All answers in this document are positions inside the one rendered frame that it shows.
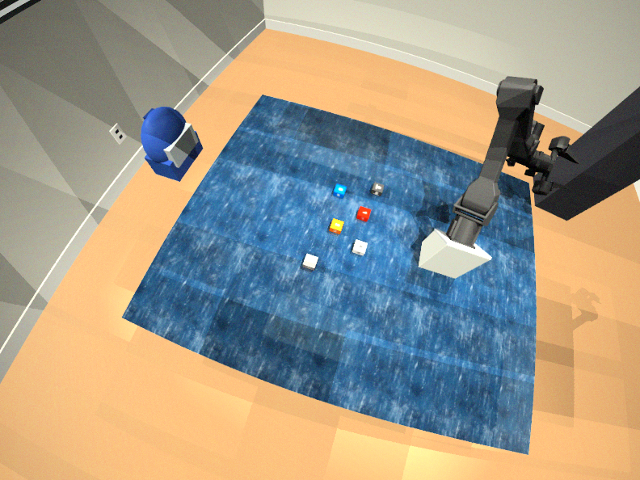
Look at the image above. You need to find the orange block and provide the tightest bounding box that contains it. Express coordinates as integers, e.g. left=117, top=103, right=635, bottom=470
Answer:
left=329, top=218, right=344, bottom=234

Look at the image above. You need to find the blue block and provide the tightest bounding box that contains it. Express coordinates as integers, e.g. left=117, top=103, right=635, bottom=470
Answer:
left=333, top=184, right=347, bottom=198

